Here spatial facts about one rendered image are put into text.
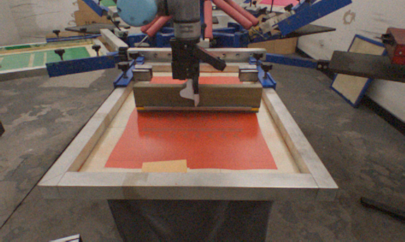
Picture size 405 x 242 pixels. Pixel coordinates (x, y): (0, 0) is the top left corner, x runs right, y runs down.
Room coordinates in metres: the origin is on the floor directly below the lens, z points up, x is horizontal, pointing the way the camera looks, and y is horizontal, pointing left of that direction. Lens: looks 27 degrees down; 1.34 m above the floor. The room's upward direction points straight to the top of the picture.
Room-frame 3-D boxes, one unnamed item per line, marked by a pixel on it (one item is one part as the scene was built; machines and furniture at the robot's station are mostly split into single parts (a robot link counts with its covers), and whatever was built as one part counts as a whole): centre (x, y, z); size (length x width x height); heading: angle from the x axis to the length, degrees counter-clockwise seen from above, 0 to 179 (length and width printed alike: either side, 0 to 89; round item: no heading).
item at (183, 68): (0.70, 0.04, 1.14); 0.09 x 0.08 x 0.12; 90
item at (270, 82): (0.97, -0.26, 0.97); 0.30 x 0.05 x 0.07; 179
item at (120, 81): (0.97, 0.30, 0.97); 0.30 x 0.05 x 0.07; 179
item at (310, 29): (2.11, -0.57, 0.91); 1.34 x 0.40 x 0.08; 119
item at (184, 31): (0.69, 0.04, 1.22); 0.08 x 0.08 x 0.05
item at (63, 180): (0.73, 0.02, 0.97); 0.79 x 0.58 x 0.04; 179
